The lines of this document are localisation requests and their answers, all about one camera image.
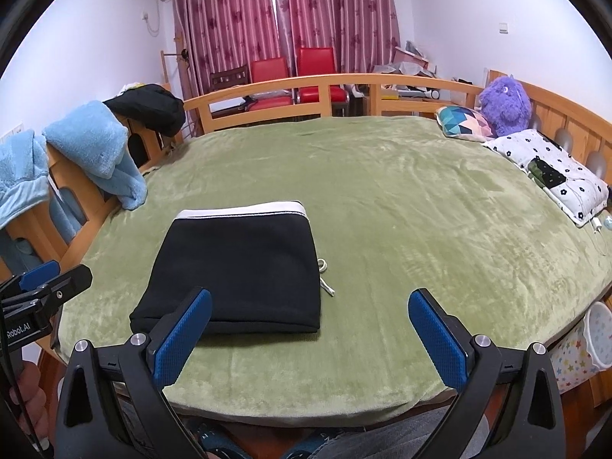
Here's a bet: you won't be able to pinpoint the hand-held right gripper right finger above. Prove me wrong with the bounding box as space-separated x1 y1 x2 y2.
407 288 568 459

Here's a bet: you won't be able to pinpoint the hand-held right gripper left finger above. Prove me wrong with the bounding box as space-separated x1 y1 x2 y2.
55 287 213 459

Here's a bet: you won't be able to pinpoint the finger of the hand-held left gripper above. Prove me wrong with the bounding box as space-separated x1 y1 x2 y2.
0 260 62 298
28 264 93 319

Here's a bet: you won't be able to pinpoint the black pants with white stripe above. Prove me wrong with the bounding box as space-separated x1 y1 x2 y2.
129 199 338 335

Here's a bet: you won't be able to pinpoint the person's left hand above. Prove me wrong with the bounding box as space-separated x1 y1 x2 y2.
8 361 49 441

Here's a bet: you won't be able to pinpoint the light blue fleece blanket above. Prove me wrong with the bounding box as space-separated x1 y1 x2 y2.
42 100 148 211
0 129 51 231

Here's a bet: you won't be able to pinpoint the blue patterned slipper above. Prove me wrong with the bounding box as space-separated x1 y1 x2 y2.
184 416 255 459

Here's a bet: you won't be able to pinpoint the white star print wastebasket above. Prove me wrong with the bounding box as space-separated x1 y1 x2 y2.
550 299 612 393

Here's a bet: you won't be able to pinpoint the green fleece blanket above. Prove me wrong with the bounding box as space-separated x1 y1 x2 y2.
56 115 612 428

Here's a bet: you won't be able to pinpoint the black jacket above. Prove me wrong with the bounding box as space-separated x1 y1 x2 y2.
103 83 186 138

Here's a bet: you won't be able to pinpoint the white flower print pillow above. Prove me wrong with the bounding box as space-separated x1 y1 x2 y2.
482 128 611 228

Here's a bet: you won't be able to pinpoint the dark green patterned cloth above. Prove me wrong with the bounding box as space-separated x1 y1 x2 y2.
527 157 568 188

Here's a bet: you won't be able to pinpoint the colourful geometric pillow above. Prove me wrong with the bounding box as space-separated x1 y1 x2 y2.
434 105 498 143

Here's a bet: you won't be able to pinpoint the wooden coat rack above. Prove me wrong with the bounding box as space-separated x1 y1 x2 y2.
160 33 193 88

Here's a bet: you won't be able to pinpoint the purple plush toy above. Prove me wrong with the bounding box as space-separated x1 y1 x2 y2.
478 74 533 138

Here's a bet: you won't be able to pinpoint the dark wooden chair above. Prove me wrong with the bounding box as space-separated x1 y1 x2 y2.
208 64 252 93

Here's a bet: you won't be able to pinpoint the red chair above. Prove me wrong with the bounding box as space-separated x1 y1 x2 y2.
247 57 294 116
295 47 348 116

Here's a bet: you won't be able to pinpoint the cluttered desk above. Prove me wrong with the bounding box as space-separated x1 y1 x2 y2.
351 41 487 116

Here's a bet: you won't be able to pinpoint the maroon floral curtain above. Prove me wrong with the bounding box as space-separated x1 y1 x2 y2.
171 0 402 88

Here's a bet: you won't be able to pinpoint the black cable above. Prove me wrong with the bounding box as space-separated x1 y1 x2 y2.
0 354 54 459

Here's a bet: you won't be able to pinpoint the white charging cable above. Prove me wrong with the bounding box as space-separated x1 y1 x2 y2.
589 209 612 241

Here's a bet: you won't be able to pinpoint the wooden bed frame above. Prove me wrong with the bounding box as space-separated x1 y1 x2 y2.
0 69 612 374

